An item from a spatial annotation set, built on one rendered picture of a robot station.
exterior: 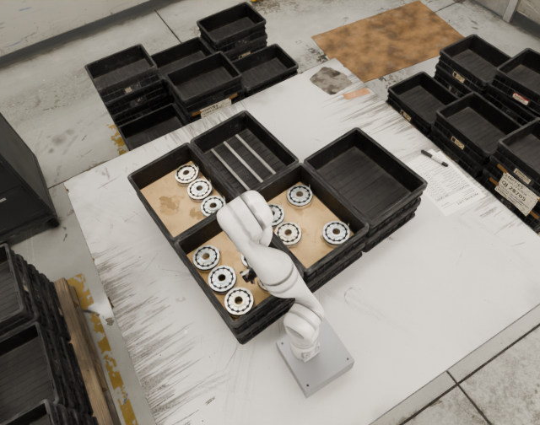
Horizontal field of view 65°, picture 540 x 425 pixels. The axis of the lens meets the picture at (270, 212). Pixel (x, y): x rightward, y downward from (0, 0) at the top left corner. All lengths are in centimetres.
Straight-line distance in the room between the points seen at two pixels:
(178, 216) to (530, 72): 223
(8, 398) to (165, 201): 109
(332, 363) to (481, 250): 77
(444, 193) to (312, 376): 99
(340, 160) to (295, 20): 252
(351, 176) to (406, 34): 242
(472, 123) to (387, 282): 137
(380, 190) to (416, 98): 136
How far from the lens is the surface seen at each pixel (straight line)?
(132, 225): 196
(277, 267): 98
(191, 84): 285
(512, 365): 251
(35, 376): 224
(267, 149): 190
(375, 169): 183
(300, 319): 117
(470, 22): 432
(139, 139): 293
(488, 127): 279
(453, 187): 201
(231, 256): 161
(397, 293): 169
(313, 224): 165
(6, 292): 235
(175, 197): 181
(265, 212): 87
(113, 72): 315
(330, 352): 149
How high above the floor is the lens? 223
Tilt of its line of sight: 56 degrees down
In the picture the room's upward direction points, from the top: 8 degrees counter-clockwise
